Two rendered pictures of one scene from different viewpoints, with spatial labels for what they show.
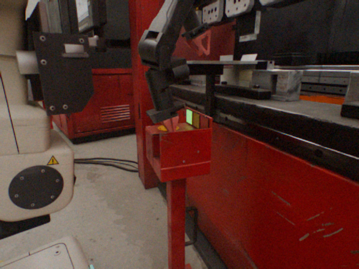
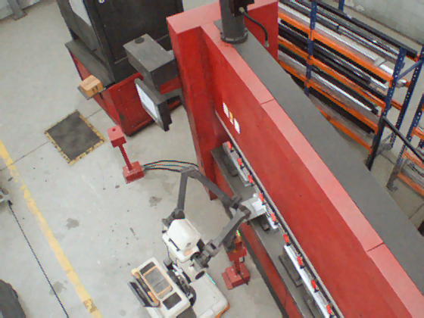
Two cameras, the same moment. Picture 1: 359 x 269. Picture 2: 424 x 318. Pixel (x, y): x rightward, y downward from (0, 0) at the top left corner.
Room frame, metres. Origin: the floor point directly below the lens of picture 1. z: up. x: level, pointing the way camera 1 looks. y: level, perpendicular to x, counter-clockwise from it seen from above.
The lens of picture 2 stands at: (-0.89, -0.13, 4.02)
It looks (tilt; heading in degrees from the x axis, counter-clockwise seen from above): 52 degrees down; 6
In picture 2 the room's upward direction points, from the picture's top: 9 degrees counter-clockwise
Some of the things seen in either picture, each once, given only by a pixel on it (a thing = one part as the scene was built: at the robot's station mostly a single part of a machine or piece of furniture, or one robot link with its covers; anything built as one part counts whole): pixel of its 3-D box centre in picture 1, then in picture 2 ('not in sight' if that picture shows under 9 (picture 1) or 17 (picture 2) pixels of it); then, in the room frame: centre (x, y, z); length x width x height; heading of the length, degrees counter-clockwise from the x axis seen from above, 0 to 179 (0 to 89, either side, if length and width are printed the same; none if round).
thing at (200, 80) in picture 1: (188, 76); (236, 163); (1.46, -0.06, 0.92); 0.50 x 0.06 x 0.10; 22
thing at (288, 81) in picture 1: (252, 81); (266, 212); (0.90, -0.29, 0.92); 0.39 x 0.06 x 0.10; 22
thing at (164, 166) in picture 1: (175, 140); (233, 244); (0.70, 0.01, 0.75); 0.20 x 0.16 x 0.18; 20
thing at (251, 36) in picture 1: (248, 27); not in sight; (0.95, -0.27, 1.13); 0.10 x 0.02 x 0.10; 22
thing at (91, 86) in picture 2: not in sight; (89, 85); (2.67, 1.58, 1.04); 0.30 x 0.26 x 0.12; 37
